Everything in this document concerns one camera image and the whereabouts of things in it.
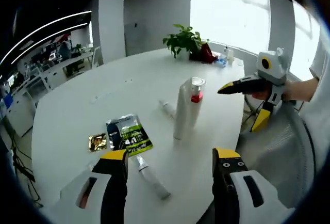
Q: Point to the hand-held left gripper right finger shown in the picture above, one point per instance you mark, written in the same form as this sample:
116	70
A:
221	188

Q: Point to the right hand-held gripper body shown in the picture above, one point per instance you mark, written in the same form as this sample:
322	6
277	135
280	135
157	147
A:
276	71

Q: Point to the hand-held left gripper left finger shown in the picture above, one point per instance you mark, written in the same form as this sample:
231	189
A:
113	188

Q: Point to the gold foil skincare sachet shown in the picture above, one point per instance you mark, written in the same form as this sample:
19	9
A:
98	142

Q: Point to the white red-collared skincare bottle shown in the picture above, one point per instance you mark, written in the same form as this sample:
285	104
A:
195	113

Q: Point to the green black skincare sachet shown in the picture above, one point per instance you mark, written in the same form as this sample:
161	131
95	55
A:
130	136

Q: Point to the white skincare tube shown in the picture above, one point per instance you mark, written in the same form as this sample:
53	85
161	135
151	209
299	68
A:
181	113

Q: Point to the person's right hand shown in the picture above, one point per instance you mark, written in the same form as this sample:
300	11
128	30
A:
290	92

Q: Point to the blue white packet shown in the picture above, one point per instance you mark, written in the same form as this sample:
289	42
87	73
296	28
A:
221	61

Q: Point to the person's white shirt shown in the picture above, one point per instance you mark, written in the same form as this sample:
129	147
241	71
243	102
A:
318	120

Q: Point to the green plant in red pot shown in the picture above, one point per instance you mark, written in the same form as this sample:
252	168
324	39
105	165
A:
185	39

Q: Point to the white office desks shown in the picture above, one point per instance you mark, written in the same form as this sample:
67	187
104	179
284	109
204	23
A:
38	82

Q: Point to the blue box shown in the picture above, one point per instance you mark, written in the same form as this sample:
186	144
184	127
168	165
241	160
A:
8	99

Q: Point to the ceiling light strip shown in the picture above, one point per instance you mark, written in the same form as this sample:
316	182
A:
38	42
46	28

